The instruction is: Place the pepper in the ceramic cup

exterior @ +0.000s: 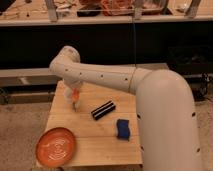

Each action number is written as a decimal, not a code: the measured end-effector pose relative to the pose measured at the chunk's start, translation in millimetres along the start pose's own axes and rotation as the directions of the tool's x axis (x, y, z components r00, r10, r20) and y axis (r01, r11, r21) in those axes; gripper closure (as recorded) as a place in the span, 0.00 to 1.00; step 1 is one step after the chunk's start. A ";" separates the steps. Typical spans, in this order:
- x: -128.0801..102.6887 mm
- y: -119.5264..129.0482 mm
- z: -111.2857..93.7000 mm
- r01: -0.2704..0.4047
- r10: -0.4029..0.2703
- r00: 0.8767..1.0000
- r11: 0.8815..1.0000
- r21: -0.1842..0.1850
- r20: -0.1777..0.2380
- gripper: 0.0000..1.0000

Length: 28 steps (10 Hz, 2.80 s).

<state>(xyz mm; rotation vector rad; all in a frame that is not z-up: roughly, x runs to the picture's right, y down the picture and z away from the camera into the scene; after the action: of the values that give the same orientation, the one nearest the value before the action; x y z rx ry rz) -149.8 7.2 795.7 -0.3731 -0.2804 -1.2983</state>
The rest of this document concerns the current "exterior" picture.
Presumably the orange pepper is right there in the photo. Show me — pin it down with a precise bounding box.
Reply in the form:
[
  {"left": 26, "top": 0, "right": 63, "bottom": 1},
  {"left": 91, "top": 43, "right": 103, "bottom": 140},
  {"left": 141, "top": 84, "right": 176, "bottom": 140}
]
[{"left": 71, "top": 89, "right": 79, "bottom": 111}]

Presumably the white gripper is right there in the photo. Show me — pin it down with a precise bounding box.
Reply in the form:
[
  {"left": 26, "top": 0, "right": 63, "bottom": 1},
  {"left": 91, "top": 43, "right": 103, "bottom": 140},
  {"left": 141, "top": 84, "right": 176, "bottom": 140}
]
[{"left": 63, "top": 80, "right": 82, "bottom": 98}]

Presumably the orange plate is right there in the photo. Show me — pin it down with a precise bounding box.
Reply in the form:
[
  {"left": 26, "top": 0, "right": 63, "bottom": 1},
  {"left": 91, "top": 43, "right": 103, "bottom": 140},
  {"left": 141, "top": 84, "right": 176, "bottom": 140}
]
[{"left": 35, "top": 127, "right": 76, "bottom": 168}]

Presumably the blue ceramic cup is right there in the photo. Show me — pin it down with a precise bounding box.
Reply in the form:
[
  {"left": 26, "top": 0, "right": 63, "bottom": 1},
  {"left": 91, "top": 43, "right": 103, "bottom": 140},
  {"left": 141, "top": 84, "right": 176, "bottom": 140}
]
[{"left": 116, "top": 119, "right": 130, "bottom": 140}]

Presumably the wooden table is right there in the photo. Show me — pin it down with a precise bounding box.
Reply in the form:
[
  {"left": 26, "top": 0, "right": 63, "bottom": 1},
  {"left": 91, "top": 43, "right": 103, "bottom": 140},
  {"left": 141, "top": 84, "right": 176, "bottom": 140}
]
[{"left": 45, "top": 82, "right": 142, "bottom": 167}]

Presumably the black white striped block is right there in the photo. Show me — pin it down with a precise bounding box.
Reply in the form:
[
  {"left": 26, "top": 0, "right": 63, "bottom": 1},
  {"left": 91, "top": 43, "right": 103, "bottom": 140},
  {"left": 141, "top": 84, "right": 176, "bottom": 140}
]
[{"left": 91, "top": 101, "right": 116, "bottom": 120}]

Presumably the background workbench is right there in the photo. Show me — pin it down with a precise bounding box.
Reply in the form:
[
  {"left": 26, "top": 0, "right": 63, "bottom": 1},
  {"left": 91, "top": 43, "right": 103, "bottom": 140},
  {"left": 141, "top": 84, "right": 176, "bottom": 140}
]
[{"left": 0, "top": 0, "right": 213, "bottom": 27}]

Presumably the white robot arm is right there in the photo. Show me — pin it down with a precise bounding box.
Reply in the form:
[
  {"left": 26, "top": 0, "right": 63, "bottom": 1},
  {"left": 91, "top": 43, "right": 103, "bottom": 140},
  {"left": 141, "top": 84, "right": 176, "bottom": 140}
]
[{"left": 49, "top": 46, "right": 204, "bottom": 171}]

